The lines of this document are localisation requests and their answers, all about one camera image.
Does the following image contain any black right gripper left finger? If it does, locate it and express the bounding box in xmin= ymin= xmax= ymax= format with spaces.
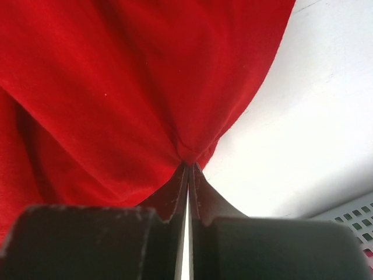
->
xmin=1 ymin=165 xmax=188 ymax=279

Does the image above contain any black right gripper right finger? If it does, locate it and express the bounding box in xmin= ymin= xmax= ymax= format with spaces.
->
xmin=188 ymin=164 xmax=372 ymax=279

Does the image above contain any white perforated plastic basket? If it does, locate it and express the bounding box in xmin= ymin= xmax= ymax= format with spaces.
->
xmin=312 ymin=193 xmax=373 ymax=272

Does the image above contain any red t shirt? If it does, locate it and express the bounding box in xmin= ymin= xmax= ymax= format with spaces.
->
xmin=1 ymin=1 xmax=294 ymax=237

